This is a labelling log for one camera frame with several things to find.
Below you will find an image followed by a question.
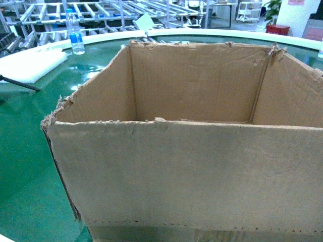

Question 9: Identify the large cardboard box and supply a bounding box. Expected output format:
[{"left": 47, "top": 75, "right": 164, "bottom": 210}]
[{"left": 41, "top": 41, "right": 322, "bottom": 241}]

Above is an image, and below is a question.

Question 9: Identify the black rod on conveyor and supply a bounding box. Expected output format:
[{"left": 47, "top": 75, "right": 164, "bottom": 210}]
[{"left": 1, "top": 75, "right": 40, "bottom": 92}]

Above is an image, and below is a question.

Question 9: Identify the white paper sheet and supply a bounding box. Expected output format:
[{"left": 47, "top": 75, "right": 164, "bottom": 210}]
[{"left": 133, "top": 13, "right": 154, "bottom": 32}]

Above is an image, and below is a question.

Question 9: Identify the clear plastic water bottle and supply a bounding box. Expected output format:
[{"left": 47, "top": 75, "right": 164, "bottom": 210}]
[{"left": 66, "top": 9, "right": 85, "bottom": 55}]

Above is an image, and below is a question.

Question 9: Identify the white cart background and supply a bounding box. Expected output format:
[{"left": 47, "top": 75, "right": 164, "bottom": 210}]
[{"left": 236, "top": 1, "right": 262, "bottom": 23}]

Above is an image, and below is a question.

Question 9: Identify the white foam sheet stack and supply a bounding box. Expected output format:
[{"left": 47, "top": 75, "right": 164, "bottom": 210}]
[{"left": 1, "top": 45, "right": 70, "bottom": 84}]

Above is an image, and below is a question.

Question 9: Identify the red plant pot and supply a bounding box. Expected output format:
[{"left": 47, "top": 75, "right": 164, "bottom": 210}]
[{"left": 266, "top": 24, "right": 290, "bottom": 36}]

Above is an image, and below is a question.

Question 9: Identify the green potted plant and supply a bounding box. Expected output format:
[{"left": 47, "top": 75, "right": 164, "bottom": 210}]
[{"left": 264, "top": 0, "right": 282, "bottom": 25}]

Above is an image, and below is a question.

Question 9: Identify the metal roller rack background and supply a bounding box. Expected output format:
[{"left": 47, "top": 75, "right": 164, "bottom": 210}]
[{"left": 1, "top": 1, "right": 209, "bottom": 52}]

